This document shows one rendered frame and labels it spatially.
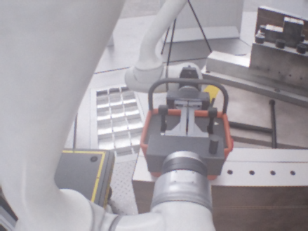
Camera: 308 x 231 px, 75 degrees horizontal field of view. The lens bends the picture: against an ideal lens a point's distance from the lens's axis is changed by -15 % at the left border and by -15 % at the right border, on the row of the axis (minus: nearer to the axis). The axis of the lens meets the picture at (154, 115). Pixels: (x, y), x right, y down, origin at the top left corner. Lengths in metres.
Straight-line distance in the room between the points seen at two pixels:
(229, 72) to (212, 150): 1.39
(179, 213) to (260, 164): 0.40
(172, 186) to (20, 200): 0.19
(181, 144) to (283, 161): 0.37
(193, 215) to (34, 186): 0.19
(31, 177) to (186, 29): 3.45
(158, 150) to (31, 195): 0.24
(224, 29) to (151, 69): 3.04
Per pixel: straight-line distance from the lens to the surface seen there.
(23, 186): 0.20
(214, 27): 3.74
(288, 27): 1.61
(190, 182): 0.33
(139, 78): 0.84
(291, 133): 1.44
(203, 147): 0.40
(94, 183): 1.07
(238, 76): 1.74
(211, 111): 0.51
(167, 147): 0.39
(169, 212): 0.29
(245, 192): 0.62
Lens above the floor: 1.16
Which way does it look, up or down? 38 degrees down
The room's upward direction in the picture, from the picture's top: 3 degrees counter-clockwise
